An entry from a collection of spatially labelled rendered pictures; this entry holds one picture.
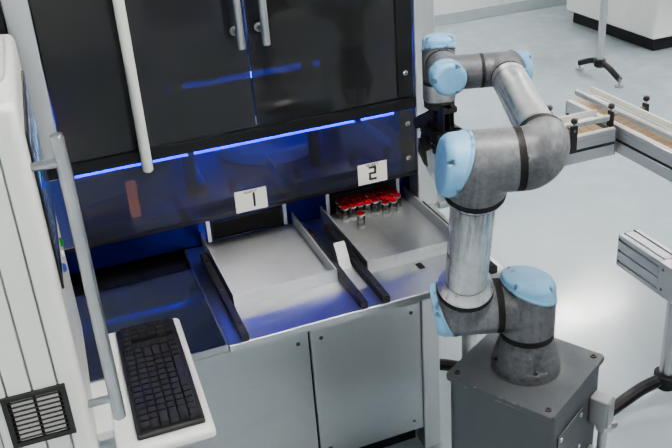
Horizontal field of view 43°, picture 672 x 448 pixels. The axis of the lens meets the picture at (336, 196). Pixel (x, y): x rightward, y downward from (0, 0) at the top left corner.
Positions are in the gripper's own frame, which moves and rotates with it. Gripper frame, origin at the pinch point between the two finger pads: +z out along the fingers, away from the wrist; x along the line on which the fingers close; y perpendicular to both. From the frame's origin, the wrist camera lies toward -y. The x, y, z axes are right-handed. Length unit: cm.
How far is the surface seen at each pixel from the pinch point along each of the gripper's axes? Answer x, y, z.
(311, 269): -31.7, -7.3, 21.2
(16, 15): -86, -26, -48
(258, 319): -50, 7, 22
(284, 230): -30.9, -30.2, 21.1
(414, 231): -0.3, -12.4, 21.2
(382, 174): -3.5, -24.3, 8.4
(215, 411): -58, -26, 70
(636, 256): 85, -23, 58
